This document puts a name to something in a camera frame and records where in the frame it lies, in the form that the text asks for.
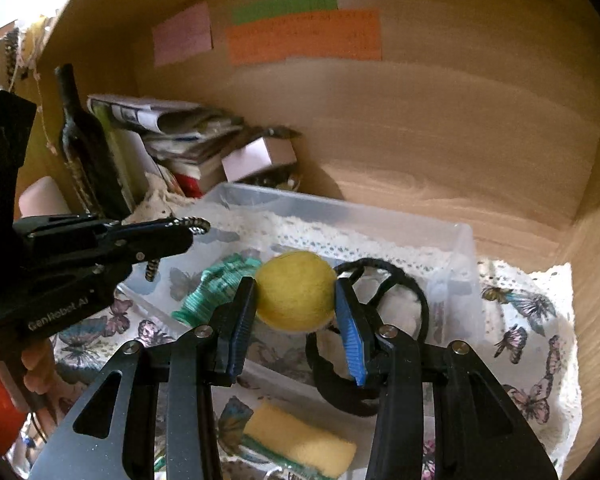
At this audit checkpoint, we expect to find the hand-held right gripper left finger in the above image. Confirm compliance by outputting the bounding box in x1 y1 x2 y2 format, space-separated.
30 276 259 480

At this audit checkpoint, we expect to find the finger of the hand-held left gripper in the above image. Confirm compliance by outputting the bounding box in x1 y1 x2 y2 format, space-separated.
13 214 195 244
25 237 195 288

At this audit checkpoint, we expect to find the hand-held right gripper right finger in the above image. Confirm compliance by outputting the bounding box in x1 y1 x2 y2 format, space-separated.
334 278 561 480

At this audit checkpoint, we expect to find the black white striped cord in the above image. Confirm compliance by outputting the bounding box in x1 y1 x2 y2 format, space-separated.
144 215 212 282

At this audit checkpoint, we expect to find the yellow felt ball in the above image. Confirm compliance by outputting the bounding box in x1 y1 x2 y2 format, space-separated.
255 251 337 334

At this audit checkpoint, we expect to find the clear plastic container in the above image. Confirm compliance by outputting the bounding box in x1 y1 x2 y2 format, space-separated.
117 182 482 397

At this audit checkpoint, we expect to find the person's left hand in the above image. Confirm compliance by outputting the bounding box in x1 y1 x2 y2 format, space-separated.
21 346 57 411

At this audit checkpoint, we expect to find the pale pink cylinder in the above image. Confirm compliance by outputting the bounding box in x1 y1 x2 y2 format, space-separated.
18 176 72 219

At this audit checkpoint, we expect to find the black braided headband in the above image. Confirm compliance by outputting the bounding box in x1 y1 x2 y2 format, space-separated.
305 258 431 417

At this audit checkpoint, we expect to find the dark glass bottle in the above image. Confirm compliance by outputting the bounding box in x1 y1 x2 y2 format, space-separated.
55 64 132 222

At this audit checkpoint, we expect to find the stack of books and papers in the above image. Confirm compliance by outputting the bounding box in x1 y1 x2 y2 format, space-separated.
87 93 247 200

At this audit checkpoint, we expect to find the yellow sponge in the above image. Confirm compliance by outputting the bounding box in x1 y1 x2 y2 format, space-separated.
242 400 358 479

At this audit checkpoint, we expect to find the small white cardboard box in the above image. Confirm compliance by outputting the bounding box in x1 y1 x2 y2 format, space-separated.
222 137 299 184

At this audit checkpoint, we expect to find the butterfly print lace cloth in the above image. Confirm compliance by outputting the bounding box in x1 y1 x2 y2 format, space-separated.
10 187 583 480

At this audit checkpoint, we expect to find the pink paper note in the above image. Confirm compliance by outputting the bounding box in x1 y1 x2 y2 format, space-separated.
152 2 215 67

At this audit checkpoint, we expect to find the orange paper note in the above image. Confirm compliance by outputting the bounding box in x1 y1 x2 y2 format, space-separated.
226 8 383 65

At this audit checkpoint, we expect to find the green paper note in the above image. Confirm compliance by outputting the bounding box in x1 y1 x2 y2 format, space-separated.
232 0 339 25

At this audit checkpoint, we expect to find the green coiled hair tie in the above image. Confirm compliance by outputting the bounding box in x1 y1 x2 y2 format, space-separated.
172 253 261 327

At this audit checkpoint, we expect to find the knotted cord wall hanging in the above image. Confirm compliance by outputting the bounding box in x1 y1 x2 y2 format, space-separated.
0 14 62 157

